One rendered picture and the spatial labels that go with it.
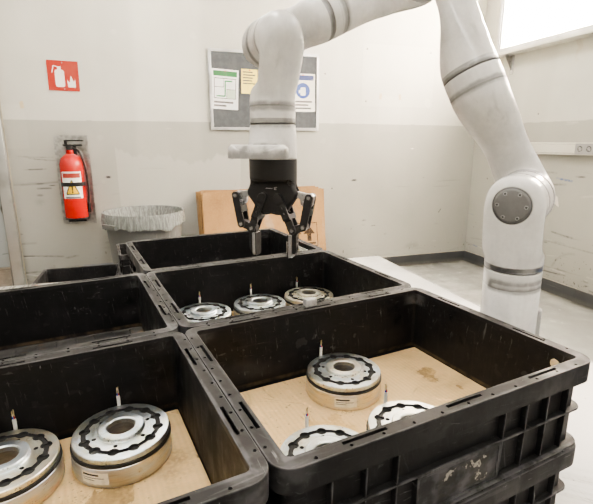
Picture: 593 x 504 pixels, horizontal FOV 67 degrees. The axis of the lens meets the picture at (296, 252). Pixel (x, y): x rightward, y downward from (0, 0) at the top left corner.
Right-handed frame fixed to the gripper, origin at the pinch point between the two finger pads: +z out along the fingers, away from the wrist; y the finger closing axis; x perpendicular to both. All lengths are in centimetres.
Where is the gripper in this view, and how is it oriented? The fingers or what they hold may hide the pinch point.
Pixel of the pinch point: (273, 246)
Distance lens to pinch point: 73.6
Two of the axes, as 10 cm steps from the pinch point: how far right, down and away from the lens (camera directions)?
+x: -3.1, 2.2, -9.2
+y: -9.5, -0.8, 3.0
